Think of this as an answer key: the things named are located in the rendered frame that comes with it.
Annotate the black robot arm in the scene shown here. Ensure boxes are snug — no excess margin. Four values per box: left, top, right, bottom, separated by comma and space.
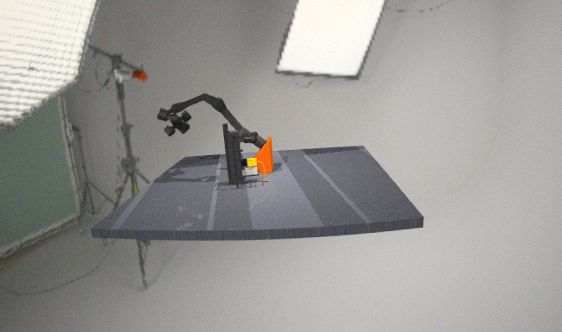
157, 93, 267, 149

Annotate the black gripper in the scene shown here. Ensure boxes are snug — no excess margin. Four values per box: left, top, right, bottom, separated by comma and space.
164, 110, 191, 136

